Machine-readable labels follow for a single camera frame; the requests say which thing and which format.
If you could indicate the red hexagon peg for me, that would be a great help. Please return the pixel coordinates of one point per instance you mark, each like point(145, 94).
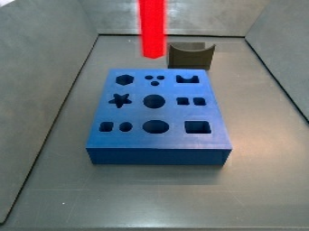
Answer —
point(153, 27)

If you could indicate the blue shape sorter block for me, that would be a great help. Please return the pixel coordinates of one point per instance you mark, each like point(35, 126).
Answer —
point(159, 118)

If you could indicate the dark grey curved block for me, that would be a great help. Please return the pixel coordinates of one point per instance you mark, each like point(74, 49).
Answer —
point(189, 55)

